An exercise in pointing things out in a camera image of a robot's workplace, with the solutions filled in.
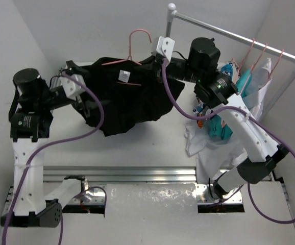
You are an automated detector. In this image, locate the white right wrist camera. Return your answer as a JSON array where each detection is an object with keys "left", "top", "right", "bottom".
[{"left": 151, "top": 36, "right": 175, "bottom": 62}]

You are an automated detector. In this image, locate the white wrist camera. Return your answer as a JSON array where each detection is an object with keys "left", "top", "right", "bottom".
[
  {"left": 151, "top": 36, "right": 175, "bottom": 62},
  {"left": 60, "top": 65, "right": 85, "bottom": 101}
]

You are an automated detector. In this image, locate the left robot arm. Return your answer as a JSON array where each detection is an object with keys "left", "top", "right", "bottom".
[{"left": 0, "top": 68, "right": 85, "bottom": 228}]

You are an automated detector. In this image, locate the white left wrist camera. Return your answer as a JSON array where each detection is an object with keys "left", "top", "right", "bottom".
[{"left": 60, "top": 65, "right": 85, "bottom": 101}]

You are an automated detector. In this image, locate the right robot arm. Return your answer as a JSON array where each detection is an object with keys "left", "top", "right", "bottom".
[{"left": 194, "top": 74, "right": 289, "bottom": 198}]

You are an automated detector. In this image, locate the black shirt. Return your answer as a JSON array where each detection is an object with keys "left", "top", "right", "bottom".
[{"left": 66, "top": 56, "right": 173, "bottom": 137}]

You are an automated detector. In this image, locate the aluminium rail frame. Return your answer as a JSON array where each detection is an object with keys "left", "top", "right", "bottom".
[{"left": 0, "top": 63, "right": 295, "bottom": 245}]

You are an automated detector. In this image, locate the colourful patterned shirt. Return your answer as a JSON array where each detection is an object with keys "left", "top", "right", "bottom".
[{"left": 192, "top": 62, "right": 238, "bottom": 117}]

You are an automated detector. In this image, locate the white shirt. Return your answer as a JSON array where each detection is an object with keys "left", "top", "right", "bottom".
[{"left": 185, "top": 58, "right": 272, "bottom": 184}]

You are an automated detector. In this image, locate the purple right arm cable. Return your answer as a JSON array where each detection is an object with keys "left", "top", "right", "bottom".
[{"left": 161, "top": 58, "right": 295, "bottom": 225}]

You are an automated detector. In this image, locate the pink wire hanger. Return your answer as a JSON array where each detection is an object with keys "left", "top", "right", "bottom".
[
  {"left": 234, "top": 38, "right": 255, "bottom": 84},
  {"left": 102, "top": 29, "right": 152, "bottom": 86},
  {"left": 267, "top": 49, "right": 284, "bottom": 82},
  {"left": 239, "top": 42, "right": 268, "bottom": 95}
]

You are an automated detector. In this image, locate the teal shirt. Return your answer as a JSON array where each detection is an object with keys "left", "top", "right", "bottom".
[{"left": 208, "top": 67, "right": 255, "bottom": 141}]

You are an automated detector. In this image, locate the white clothes rack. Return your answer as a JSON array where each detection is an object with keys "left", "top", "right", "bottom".
[{"left": 166, "top": 3, "right": 295, "bottom": 119}]

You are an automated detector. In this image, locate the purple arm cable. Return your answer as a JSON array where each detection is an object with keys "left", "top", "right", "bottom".
[
  {"left": 161, "top": 58, "right": 295, "bottom": 225},
  {"left": 2, "top": 70, "right": 105, "bottom": 245}
]

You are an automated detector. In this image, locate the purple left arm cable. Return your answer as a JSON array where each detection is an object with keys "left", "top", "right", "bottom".
[{"left": 2, "top": 70, "right": 105, "bottom": 245}]

